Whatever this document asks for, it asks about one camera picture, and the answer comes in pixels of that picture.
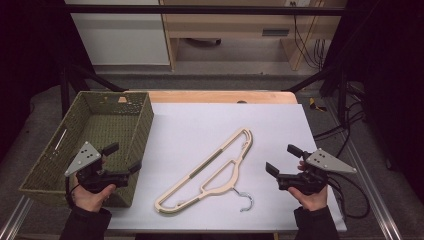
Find black curtain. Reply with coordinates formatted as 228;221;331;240
0;0;95;161
321;0;424;201

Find light wooden desk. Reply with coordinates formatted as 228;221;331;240
159;0;348;72

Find black floor cables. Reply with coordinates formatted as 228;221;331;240
312;81;366;158

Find grey oval pad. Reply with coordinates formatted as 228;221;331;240
183;37;222;47

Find bundle of black cables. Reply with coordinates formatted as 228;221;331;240
314;38;327;70

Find black metal stand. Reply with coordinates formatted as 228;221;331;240
59;63;126;118
285;63;350;125

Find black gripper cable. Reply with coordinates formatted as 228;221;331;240
328;171;372;220
64;175;80;209

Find green woven basket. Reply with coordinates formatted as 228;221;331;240
18;90;155;208

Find beige clothes hanger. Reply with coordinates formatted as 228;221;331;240
153;127;255;215

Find yellow and black tool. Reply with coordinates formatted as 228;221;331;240
308;97;328;113

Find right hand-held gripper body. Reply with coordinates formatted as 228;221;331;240
276;148;358;197

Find person's left hand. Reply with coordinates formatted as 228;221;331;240
71;184;118;214

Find person's right hand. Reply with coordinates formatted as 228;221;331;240
288;186;330;213

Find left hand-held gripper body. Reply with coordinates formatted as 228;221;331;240
64;141;131;194

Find black hanging cable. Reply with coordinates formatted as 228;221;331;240
290;1;322;70

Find aluminium rail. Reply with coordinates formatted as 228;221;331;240
0;195;35;240
323;96;405;240

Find white cabinet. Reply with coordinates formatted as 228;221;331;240
64;0;171;66

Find black horizontal frame bar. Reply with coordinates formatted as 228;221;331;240
64;3;348;16

